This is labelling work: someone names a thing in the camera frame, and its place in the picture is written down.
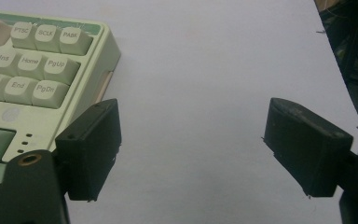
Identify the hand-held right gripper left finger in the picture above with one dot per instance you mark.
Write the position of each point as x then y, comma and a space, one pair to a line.
88, 149

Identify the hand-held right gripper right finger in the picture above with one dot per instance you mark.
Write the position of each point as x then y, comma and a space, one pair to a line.
307, 146

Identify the green and cream keyboard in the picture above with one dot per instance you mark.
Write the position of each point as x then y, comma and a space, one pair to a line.
43, 124

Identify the white table mat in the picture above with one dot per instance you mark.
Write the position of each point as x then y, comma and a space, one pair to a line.
199, 77

